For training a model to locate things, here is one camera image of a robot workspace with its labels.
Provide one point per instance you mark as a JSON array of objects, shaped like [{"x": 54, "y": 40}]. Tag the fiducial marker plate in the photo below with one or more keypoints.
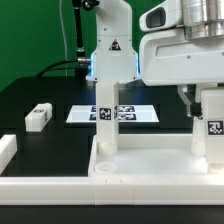
[{"x": 127, "y": 114}]

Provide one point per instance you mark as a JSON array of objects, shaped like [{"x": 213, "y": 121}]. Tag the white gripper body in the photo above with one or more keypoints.
[{"x": 184, "y": 43}]

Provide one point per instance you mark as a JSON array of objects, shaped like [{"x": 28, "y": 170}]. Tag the white left fence block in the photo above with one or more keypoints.
[{"x": 8, "y": 148}]

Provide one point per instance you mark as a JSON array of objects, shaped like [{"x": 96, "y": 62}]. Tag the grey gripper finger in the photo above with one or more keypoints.
[{"x": 193, "y": 108}]

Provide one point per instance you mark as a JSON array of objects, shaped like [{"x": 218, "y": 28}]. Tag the white desk top tray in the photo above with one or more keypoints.
[{"x": 151, "y": 154}]

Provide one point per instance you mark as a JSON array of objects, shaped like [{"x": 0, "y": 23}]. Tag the white front fence bar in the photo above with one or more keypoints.
[{"x": 153, "y": 190}]

